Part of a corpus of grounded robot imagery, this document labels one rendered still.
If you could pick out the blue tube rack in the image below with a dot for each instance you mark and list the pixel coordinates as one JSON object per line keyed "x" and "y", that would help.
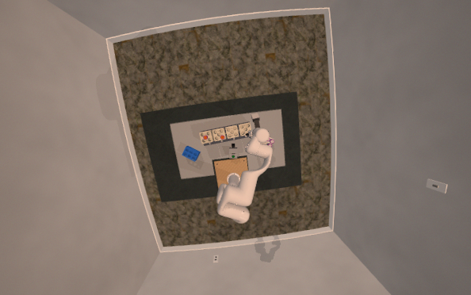
{"x": 189, "y": 155}

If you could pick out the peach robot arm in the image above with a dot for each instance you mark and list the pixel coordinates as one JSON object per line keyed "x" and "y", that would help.
{"x": 239, "y": 191}

